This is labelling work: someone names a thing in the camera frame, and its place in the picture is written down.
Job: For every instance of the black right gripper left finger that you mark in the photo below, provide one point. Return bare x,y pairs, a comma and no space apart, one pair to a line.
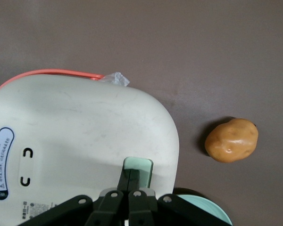
103,207

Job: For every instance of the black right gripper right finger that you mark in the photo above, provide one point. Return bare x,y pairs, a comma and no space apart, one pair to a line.
141,207

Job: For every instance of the mint green rice cooker button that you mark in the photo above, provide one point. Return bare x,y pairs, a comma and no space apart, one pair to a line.
145,171

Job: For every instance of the mint green round plate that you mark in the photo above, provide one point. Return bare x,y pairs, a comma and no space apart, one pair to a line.
207,209

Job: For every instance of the white appliance lid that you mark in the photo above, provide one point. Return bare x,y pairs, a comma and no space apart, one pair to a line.
85,131

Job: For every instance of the white warning label sticker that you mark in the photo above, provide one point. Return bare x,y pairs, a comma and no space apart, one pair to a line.
2,162

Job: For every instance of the brown potato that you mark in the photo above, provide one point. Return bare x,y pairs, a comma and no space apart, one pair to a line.
232,141

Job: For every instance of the clear crumpled plastic piece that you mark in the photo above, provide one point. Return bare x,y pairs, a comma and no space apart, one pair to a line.
115,79

